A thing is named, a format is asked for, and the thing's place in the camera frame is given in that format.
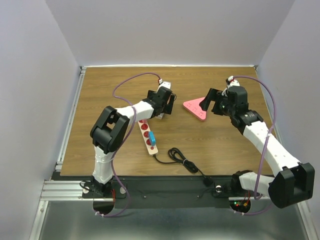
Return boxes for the pink triangular power socket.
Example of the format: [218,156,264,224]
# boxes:
[182,97,207,121]

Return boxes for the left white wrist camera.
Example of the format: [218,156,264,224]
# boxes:
[158,79,171,89]

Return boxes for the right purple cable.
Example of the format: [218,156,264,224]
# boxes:
[229,76,277,216]

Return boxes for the aluminium frame rails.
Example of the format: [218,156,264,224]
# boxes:
[29,65,87,240]

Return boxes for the purple cable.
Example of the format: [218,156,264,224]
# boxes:
[229,76,277,216]
[93,72,165,218]

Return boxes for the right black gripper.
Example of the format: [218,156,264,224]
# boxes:
[198,87,235,117]

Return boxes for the blue plug adapter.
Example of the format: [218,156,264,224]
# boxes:
[148,131,156,146]

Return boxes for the white red power strip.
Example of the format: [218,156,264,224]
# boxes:
[137,119,159,156]

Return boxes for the black power strip cord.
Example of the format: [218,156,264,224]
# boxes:
[152,147,213,187]

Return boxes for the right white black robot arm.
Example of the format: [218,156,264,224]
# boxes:
[199,86,315,209]

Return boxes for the white charger block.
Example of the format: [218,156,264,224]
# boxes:
[156,113,164,120]

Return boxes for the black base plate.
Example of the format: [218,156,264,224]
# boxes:
[81,175,261,210]

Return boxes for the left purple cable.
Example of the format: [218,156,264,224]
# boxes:
[93,72,165,218]

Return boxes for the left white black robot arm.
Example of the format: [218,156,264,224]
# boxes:
[90,81,175,197]

